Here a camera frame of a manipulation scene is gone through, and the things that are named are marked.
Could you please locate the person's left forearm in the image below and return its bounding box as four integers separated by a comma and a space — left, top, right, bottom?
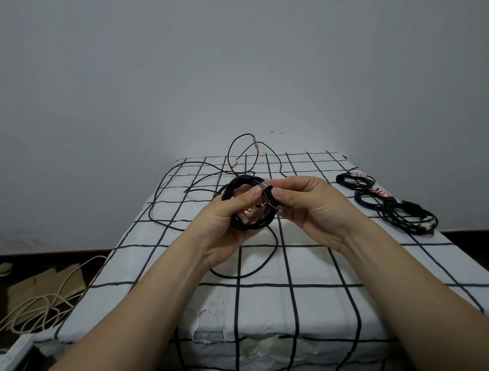
49, 245, 249, 371

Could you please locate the flattened brown cardboard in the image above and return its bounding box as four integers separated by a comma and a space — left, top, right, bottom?
7, 263, 88, 319

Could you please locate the white cable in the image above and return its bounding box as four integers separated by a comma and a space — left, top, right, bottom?
0, 255, 108, 338

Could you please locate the person's right forearm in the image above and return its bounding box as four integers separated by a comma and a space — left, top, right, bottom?
336, 223, 489, 371

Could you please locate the person's left hand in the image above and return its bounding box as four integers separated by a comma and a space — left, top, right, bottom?
190, 186, 269, 270

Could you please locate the person's right hand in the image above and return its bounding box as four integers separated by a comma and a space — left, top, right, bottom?
264, 176, 364, 254

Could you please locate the loose black cable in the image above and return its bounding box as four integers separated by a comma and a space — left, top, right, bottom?
148, 133, 288, 232

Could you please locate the white black-grid tablecloth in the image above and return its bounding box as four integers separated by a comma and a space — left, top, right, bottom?
34, 151, 489, 371

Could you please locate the small coiled black cable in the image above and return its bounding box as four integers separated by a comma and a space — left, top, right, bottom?
336, 170, 377, 191
354, 188, 399, 210

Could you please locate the large coiled black cable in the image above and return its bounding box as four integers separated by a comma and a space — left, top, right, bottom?
376, 199, 439, 236

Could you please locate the white power strip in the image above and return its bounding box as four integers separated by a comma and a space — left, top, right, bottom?
0, 334, 37, 371

